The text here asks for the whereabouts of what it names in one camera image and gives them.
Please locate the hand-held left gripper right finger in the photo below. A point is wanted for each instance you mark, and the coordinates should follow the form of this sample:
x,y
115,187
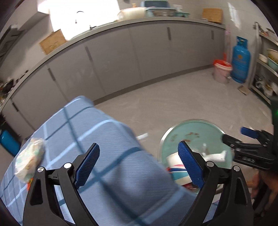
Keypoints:
x,y
191,165

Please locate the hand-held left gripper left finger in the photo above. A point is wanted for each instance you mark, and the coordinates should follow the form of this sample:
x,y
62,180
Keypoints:
x,y
86,165

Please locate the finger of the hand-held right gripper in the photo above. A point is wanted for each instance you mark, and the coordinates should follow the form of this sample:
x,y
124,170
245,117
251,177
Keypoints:
x,y
247,131
241,150

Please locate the white striped paper cup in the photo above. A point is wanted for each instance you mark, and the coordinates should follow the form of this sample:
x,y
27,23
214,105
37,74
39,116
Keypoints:
x,y
177,171

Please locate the red plastic bag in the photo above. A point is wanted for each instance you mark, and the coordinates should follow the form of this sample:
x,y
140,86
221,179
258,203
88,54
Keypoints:
x,y
188,186

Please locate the white tissue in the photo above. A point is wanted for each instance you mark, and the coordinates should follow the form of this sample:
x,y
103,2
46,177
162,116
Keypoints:
x,y
215,157

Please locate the trash bin with green liner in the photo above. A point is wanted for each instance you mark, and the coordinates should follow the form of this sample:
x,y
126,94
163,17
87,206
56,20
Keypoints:
x,y
195,137

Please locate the person's right hand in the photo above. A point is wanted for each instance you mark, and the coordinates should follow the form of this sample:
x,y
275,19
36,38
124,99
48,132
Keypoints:
x,y
257,182

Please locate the blue plaid tablecloth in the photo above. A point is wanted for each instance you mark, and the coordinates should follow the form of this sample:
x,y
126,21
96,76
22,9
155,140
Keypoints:
x,y
119,169

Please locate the flat cardboard piece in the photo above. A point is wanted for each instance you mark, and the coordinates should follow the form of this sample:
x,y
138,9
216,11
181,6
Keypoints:
x,y
243,90

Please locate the crumpled clear plastic bag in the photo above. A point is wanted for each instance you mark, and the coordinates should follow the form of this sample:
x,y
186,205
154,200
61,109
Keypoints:
x,y
29,160

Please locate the metal storage shelf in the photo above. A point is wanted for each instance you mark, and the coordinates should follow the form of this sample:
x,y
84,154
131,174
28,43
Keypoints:
x,y
263,71

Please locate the pink plastic bucket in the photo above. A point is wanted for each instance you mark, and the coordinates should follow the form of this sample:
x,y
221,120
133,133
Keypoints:
x,y
221,71

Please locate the blue gas cylinder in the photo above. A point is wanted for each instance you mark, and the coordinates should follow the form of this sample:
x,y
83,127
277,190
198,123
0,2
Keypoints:
x,y
240,60
8,142

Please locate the white bowl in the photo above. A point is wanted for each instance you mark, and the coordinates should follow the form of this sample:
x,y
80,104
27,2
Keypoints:
x,y
262,58

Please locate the green rimmed bowl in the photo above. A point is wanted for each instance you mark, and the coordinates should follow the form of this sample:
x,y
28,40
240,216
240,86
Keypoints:
x,y
273,57

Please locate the grey kitchen counter cabinets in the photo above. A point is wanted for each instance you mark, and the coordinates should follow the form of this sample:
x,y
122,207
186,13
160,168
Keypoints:
x,y
134,56

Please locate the cardboard box on counter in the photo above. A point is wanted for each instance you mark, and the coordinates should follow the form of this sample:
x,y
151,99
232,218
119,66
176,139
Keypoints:
x,y
53,42

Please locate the metal basin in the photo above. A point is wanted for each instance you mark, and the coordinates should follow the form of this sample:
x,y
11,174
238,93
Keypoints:
x,y
164,12

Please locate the light blue dish rack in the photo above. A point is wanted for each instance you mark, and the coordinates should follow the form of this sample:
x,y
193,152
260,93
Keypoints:
x,y
167,5

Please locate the black gooseneck faucet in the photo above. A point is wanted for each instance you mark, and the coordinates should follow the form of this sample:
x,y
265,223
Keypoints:
x,y
79,13

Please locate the white plastic basin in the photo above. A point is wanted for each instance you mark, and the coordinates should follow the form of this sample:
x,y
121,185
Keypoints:
x,y
132,13

